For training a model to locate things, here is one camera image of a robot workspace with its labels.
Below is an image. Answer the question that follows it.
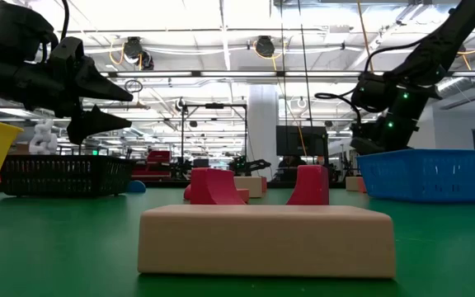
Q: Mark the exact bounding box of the black coiled cable loop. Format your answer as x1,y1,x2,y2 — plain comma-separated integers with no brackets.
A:
124,78,144,94

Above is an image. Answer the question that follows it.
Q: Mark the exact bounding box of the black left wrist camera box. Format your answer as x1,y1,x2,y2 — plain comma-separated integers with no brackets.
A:
49,36,86,76

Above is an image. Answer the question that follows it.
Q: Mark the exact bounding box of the large natural wood plank block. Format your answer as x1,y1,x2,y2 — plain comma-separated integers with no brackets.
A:
137,205,397,280

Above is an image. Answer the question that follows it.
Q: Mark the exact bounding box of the silver ventilation duct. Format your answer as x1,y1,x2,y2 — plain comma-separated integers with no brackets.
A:
435,49,475,104

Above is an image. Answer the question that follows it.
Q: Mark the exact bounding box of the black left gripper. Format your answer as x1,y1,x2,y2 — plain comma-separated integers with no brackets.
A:
0,55,134,146

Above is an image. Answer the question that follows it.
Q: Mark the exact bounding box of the person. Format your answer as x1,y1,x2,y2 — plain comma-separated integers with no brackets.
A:
277,155,308,182

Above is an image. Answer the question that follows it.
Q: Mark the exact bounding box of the black hanging cable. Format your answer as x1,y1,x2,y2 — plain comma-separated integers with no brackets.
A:
297,0,313,127
280,0,289,125

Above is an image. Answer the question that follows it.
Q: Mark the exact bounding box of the black monitor screen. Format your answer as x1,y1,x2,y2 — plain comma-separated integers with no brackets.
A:
275,125,329,157

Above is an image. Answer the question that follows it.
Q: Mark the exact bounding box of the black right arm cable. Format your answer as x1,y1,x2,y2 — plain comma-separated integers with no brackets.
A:
314,35,428,125

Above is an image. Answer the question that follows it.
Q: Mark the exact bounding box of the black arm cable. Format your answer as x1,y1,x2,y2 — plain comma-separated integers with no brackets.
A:
58,0,71,42
314,35,428,125

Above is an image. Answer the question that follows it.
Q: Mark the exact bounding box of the black ceiling cable reel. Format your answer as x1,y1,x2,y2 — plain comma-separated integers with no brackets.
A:
122,35,144,63
255,35,276,59

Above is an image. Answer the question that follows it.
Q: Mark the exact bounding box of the red arch-cut wooden block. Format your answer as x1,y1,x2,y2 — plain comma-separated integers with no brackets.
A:
285,164,330,206
190,167,247,205

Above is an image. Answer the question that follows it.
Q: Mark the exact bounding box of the blue half-round wooden block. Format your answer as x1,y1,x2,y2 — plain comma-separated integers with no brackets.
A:
125,179,148,194

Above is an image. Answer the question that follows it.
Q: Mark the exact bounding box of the long ceiling light strip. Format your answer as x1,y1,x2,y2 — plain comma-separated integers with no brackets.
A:
99,70,364,78

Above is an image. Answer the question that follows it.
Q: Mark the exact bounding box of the red tool cart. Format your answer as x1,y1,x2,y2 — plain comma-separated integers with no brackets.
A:
131,150,172,182

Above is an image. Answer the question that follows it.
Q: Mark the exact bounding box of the black plastic basket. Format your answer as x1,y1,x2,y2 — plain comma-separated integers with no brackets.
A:
0,154,134,198

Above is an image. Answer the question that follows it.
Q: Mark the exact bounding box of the white twisted sculpture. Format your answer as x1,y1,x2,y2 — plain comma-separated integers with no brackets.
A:
28,119,59,156

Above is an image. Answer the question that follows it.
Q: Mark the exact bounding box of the white building pillar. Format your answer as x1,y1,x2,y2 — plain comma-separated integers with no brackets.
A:
247,84,280,181

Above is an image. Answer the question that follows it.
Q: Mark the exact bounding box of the black metal frame rig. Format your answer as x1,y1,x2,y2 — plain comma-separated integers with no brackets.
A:
181,102,249,174

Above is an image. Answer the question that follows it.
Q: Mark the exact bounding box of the blue plastic basket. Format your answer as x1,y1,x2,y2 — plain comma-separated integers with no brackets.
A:
355,148,475,203

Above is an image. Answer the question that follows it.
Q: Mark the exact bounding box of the yellow hanging cable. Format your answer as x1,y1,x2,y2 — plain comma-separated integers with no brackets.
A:
356,0,373,63

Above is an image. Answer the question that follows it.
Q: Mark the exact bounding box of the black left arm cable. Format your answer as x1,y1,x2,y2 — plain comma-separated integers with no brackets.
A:
58,0,71,42

